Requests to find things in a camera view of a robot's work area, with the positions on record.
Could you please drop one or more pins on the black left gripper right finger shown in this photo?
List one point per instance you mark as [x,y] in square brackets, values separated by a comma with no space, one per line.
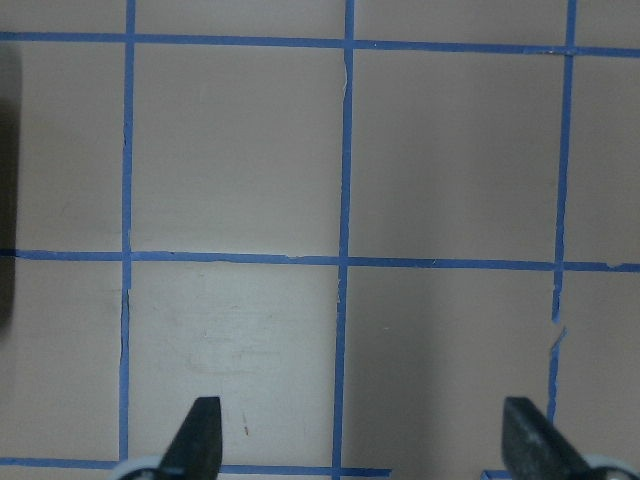
[532,448]

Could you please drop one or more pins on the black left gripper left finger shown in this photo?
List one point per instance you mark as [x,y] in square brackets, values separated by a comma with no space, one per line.
[196,450]

